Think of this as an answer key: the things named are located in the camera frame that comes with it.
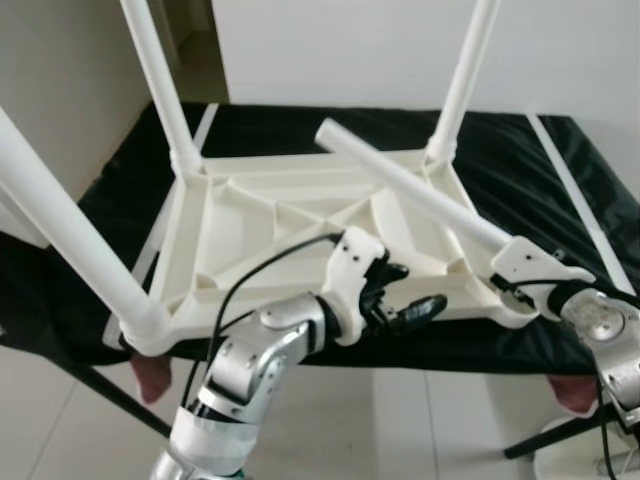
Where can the white plastic table top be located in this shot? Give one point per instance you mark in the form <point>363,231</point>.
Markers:
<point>270,215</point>

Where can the pink soft object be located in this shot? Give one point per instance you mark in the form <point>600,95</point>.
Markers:
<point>152,378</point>
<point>578,395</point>

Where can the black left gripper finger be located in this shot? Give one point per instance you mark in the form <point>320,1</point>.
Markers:
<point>392,271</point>
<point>420,312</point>

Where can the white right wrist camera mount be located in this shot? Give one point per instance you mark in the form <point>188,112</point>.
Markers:
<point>525,262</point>

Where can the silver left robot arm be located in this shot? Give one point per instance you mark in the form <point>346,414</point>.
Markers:
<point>250,360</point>

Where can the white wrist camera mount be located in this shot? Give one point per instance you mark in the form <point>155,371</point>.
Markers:
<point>350,265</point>
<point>525,262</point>

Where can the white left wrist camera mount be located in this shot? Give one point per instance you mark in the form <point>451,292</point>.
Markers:
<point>350,265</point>

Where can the black table cloth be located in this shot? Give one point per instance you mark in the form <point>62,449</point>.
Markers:
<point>300,125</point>

